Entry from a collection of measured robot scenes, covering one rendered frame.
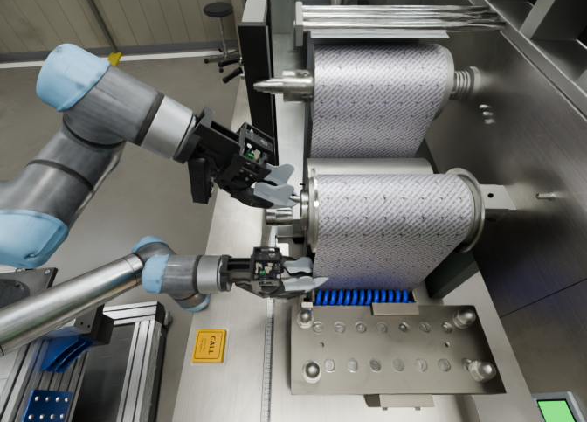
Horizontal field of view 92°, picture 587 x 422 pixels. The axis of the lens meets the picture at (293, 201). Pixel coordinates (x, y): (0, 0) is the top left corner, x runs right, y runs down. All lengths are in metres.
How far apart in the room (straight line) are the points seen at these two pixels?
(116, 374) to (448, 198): 1.51
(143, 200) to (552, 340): 2.23
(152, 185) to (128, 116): 2.03
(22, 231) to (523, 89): 0.69
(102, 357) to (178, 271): 1.14
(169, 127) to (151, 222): 1.83
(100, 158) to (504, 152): 0.63
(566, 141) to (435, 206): 0.18
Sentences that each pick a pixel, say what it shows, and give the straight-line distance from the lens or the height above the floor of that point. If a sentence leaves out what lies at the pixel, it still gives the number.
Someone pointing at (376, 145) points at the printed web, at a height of 1.24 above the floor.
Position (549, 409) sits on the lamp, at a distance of 0.60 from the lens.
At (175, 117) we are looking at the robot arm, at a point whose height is 1.44.
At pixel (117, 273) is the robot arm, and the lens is 0.72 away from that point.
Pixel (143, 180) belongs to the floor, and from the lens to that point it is 2.48.
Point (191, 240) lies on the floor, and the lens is 2.01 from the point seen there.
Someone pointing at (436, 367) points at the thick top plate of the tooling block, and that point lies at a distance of 0.69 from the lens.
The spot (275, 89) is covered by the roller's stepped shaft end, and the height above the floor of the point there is 1.34.
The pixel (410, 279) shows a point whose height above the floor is 1.09.
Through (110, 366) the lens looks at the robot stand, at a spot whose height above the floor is 0.21.
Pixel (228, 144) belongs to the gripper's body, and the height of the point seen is 1.40.
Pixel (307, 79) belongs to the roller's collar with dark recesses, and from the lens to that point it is 0.60.
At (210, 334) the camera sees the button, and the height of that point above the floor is 0.92.
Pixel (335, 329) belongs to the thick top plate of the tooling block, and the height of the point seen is 1.03.
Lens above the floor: 1.66
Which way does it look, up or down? 54 degrees down
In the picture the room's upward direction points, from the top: straight up
